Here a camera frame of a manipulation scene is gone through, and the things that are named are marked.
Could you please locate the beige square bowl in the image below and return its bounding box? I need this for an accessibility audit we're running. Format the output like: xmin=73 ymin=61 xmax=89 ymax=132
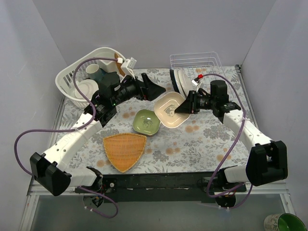
xmin=154 ymin=91 xmax=190 ymax=128

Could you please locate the watermelon pattern plate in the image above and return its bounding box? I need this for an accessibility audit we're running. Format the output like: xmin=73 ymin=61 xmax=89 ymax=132
xmin=174 ymin=69 xmax=185 ymax=96

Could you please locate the red rimmed beige plate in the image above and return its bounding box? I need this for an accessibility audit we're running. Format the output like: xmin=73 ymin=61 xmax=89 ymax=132
xmin=169 ymin=69 xmax=180 ymax=94

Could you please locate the green square bowl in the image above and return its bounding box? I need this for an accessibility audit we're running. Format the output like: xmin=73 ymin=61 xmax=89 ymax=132
xmin=132 ymin=109 xmax=161 ymax=136

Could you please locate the blue striped plate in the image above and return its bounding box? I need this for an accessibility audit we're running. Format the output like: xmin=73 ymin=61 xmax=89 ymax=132
xmin=178 ymin=69 xmax=193 ymax=91

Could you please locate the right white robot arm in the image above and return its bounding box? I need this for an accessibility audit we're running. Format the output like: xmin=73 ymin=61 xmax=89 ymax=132
xmin=175 ymin=80 xmax=288 ymax=191

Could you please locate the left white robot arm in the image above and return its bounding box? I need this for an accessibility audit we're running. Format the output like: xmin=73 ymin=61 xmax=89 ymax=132
xmin=30 ymin=72 xmax=166 ymax=196

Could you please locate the floral table mat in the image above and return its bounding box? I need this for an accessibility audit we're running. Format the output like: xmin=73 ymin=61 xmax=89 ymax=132
xmin=60 ymin=66 xmax=255 ymax=175

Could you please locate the white square container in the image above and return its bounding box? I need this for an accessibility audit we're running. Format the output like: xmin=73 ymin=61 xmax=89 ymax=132
xmin=96 ymin=52 xmax=118 ymax=73

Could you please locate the woven coaster in basket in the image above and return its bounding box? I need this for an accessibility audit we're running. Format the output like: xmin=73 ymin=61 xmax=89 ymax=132
xmin=114 ymin=52 xmax=125 ymax=77

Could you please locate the white plate in basket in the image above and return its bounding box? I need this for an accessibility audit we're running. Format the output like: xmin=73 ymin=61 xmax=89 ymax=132
xmin=77 ymin=79 xmax=99 ymax=100

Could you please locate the white cup in basket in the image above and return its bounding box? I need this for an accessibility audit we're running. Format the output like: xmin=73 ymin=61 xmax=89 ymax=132
xmin=86 ymin=64 xmax=106 ymax=81

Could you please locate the woven bamboo tray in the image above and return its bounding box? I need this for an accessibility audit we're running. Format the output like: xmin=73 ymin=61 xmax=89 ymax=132
xmin=103 ymin=133 xmax=147 ymax=173

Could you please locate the green floral mug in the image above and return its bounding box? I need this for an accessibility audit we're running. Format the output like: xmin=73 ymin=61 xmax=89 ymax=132
xmin=263 ymin=213 xmax=307 ymax=231

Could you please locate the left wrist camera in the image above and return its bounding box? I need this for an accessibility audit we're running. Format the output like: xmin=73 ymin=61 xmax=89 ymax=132
xmin=121 ymin=57 xmax=137 ymax=77

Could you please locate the white wire dish rack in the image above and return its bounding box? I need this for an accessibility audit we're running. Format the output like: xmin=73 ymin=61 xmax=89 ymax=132
xmin=170 ymin=51 xmax=225 ymax=98

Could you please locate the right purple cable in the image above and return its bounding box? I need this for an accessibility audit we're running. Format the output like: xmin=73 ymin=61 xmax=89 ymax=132
xmin=202 ymin=73 xmax=253 ymax=209

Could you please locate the purple cable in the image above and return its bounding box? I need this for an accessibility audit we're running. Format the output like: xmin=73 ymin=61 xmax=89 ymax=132
xmin=13 ymin=57 xmax=123 ymax=219
xmin=202 ymin=73 xmax=253 ymax=209

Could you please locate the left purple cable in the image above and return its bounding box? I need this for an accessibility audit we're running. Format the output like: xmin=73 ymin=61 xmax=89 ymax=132
xmin=13 ymin=57 xmax=123 ymax=219

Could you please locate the black base frame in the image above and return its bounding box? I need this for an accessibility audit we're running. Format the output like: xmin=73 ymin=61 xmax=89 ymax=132
xmin=74 ymin=172 xmax=253 ymax=205

